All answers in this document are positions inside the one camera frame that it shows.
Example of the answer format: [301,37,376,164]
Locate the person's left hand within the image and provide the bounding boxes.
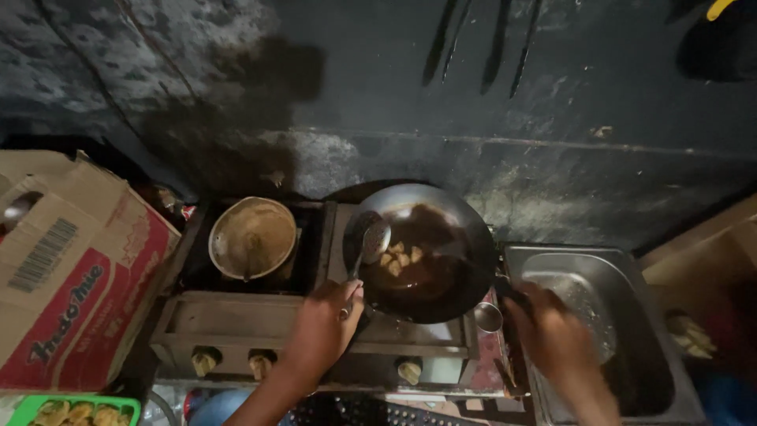
[293,278,365,385]

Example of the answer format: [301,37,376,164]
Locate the person's right hand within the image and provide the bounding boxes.
[503,280,592,385]

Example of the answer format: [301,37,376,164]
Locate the metal skimmer ladle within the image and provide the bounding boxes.
[341,219,392,320]

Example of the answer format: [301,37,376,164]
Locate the black wok with handle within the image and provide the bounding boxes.
[342,183,533,325]

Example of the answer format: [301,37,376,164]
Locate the two-burner gas stove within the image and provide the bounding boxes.
[149,198,509,396]

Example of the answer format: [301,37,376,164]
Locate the fried snack pieces in wok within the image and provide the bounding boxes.
[380,241,424,278]

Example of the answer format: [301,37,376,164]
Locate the stove knob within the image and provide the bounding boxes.
[395,356,423,386]
[190,346,223,378]
[247,349,278,382]

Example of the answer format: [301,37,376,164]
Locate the metal pot with brown contents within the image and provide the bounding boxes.
[207,196,298,282]

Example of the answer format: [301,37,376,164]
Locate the black perforated crate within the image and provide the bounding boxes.
[284,395,492,426]

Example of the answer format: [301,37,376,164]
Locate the small metal cup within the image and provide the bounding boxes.
[474,302,504,333]

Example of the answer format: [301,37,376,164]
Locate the blue plastic container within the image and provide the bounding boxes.
[185,388,255,426]

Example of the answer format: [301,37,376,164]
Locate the stainless steel rectangular pan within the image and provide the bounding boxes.
[502,244,706,426]

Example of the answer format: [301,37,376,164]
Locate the red and brown cardboard box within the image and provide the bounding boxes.
[0,149,182,392]

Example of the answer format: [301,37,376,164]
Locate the hanging black utensils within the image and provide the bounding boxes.
[421,0,544,99]

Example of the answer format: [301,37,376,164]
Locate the green tray of fried snacks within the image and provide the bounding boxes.
[6,394,142,426]

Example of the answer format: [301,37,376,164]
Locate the yellow handled black pan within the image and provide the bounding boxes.
[675,0,757,84]

